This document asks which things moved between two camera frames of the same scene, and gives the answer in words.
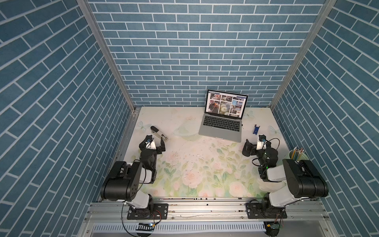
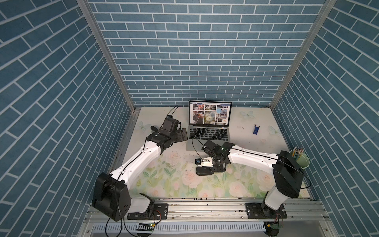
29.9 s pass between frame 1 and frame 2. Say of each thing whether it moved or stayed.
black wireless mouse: moved
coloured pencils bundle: stayed
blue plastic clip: stayed
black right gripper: moved
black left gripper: moved
